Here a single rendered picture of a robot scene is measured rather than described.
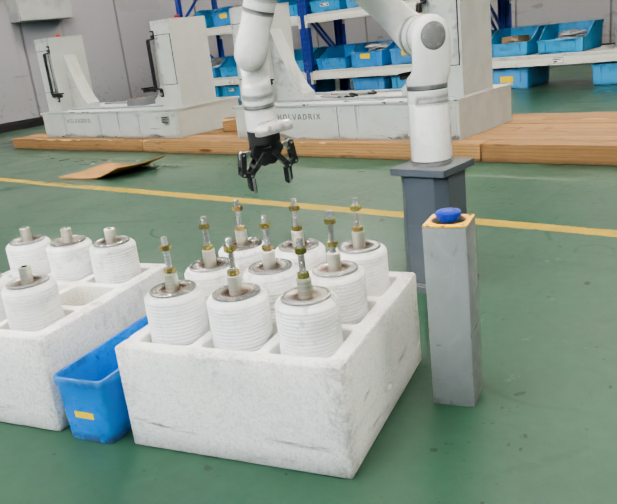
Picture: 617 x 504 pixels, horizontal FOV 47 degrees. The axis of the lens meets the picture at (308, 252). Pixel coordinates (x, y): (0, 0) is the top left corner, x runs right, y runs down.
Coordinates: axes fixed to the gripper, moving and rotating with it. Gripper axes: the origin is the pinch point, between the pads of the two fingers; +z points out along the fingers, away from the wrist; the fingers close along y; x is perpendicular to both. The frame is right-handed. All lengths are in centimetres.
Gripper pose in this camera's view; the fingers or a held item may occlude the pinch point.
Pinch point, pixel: (271, 185)
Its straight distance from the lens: 169.1
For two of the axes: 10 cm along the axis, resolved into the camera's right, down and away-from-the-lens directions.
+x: 4.9, 3.3, -8.1
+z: 1.2, 8.9, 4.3
